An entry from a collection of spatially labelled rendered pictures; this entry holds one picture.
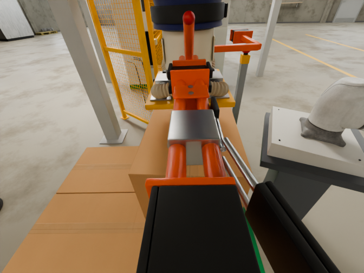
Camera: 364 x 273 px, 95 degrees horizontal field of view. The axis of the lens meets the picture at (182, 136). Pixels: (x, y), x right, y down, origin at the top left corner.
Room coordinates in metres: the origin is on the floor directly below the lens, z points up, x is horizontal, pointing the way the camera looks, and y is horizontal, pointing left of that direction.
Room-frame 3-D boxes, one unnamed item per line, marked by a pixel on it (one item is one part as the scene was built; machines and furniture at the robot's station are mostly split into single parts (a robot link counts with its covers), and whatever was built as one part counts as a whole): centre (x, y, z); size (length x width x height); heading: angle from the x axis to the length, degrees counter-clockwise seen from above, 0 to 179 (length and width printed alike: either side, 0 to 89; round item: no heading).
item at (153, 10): (0.64, -0.04, 1.35); 0.23 x 0.23 x 0.04
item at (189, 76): (0.40, -0.03, 1.23); 0.10 x 0.08 x 0.06; 87
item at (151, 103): (0.65, 0.06, 1.13); 0.34 x 0.10 x 0.05; 177
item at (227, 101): (0.64, -0.13, 1.13); 0.34 x 0.10 x 0.05; 177
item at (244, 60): (1.56, -0.59, 0.50); 0.07 x 0.07 x 1.00; 87
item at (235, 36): (0.93, -0.31, 1.23); 0.09 x 0.08 x 0.05; 87
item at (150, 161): (0.63, -0.05, 0.74); 0.60 x 0.40 x 0.40; 174
